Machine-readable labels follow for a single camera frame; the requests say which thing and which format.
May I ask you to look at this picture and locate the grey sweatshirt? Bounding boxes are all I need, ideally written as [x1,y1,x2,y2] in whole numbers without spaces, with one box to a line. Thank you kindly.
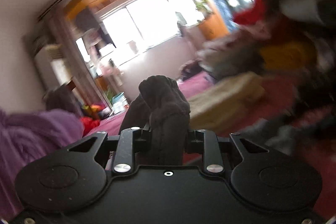
[120,75,190,165]

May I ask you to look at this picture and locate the grey clothes on chair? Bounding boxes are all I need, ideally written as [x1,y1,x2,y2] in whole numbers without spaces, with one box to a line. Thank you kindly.
[43,85,83,118]

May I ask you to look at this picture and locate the folded cream blanket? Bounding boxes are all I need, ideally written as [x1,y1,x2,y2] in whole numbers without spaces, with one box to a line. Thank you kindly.
[188,72,265,132]

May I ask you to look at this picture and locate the red cloth by duvet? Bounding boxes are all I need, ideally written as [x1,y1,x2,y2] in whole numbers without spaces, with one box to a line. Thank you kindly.
[80,117,101,136]

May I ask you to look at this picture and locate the pink floral bed blanket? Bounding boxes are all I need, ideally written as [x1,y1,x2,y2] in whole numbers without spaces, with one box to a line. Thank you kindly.
[93,72,335,218]

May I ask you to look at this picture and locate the patterned curtain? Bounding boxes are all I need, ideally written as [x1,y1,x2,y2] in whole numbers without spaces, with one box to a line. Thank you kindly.
[46,9,111,108]

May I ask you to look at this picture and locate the white air conditioner unit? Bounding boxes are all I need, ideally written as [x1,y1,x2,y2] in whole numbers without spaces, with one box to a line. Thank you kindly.
[34,44,72,90]

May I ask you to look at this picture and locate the purple duvet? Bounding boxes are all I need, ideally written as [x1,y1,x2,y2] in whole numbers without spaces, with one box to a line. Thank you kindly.
[1,109,84,220]

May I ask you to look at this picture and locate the yellow folded garment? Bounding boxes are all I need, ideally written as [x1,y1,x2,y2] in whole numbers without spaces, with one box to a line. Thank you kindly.
[259,42,317,73]

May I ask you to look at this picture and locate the red folded garment on top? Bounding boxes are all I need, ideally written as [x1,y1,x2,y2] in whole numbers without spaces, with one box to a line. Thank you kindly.
[232,0,268,26]

